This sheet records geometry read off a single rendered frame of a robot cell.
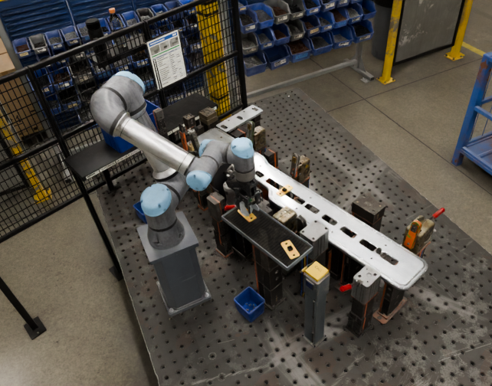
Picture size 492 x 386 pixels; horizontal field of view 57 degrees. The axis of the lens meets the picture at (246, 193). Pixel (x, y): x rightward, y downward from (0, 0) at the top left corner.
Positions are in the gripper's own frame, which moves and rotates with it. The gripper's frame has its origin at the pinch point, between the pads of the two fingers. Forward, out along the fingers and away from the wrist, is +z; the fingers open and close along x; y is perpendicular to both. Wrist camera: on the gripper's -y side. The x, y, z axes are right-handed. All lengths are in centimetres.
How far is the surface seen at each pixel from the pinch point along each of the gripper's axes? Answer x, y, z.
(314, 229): 18.2, 19.9, 6.9
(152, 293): -42, -26, 48
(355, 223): 40.9, 21.5, 17.9
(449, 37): 359, -146, 92
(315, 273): 1.4, 38.7, 1.9
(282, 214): 15.7, 2.8, 10.0
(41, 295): -92, -126, 118
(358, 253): 29.8, 33.5, 17.9
